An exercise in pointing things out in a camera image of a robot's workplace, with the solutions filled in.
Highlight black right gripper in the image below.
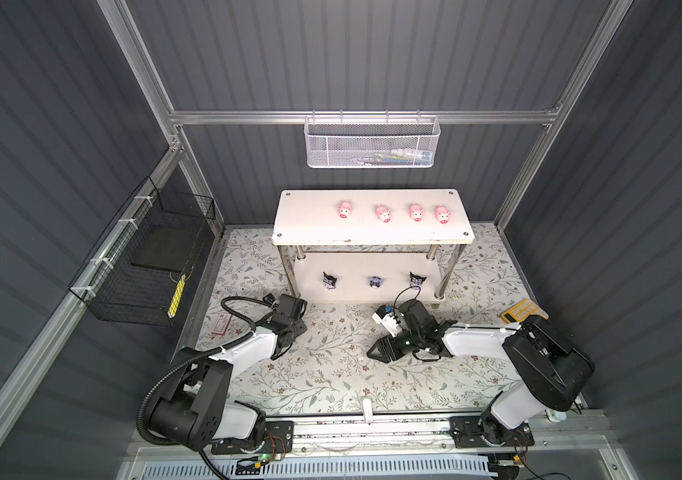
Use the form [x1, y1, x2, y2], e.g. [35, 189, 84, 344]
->
[365, 330, 422, 363]

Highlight black-headed purple toy figure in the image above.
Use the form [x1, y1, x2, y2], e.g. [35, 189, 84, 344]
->
[369, 276, 383, 288]

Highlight pink pig toy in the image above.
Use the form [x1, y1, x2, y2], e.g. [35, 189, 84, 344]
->
[409, 204, 424, 222]
[338, 201, 352, 219]
[435, 205, 451, 224]
[375, 205, 392, 223]

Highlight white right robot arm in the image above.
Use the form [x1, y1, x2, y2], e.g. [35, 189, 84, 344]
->
[367, 299, 595, 446]

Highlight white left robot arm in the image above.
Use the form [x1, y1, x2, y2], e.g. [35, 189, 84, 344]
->
[136, 294, 307, 452]

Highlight white two-tier shelf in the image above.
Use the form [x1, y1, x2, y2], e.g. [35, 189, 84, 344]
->
[272, 189, 475, 304]

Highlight red card pack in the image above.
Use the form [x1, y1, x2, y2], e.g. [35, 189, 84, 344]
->
[211, 315, 231, 336]

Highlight yellow calculator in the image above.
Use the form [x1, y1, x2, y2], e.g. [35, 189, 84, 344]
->
[500, 299, 549, 324]

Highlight items in mesh basket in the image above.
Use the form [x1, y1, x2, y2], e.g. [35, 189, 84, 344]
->
[352, 149, 433, 168]

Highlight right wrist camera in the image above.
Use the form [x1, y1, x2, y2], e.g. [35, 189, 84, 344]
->
[372, 305, 402, 337]

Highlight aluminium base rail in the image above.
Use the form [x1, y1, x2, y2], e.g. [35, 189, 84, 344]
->
[264, 410, 617, 457]

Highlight black corrugated cable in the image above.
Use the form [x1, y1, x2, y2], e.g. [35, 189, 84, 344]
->
[136, 296, 276, 480]

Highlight black wire wall basket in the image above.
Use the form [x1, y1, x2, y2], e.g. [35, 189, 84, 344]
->
[69, 180, 219, 327]

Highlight white wire mesh basket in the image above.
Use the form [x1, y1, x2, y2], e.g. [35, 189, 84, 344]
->
[303, 115, 441, 169]

